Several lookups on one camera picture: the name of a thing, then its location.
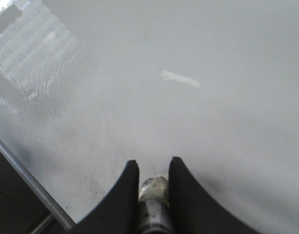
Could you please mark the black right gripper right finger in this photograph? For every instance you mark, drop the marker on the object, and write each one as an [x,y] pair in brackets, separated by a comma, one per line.
[193,210]

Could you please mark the white glossy whiteboard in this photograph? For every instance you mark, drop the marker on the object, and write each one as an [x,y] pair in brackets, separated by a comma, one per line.
[86,85]

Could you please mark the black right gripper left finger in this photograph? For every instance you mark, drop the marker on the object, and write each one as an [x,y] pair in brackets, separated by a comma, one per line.
[117,212]

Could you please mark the white black whiteboard marker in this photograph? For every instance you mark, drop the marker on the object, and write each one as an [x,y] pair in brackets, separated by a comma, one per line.
[153,208]

